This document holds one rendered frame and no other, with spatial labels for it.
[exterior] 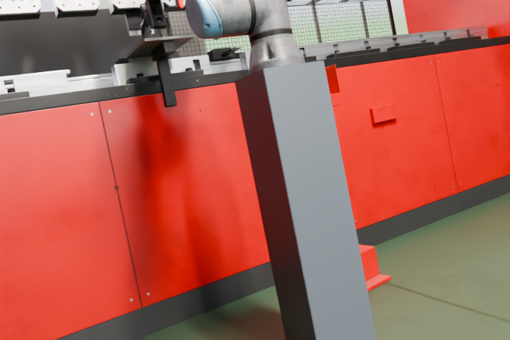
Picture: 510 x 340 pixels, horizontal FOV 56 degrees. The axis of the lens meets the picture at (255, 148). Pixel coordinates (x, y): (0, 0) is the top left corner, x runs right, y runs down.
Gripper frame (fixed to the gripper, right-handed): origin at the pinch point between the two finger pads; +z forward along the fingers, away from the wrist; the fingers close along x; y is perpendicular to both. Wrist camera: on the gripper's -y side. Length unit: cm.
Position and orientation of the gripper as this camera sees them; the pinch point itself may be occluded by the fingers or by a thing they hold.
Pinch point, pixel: (155, 45)
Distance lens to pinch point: 185.6
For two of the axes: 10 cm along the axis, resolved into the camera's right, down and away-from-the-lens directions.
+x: -8.8, 1.9, -4.3
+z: -1.3, 7.7, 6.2
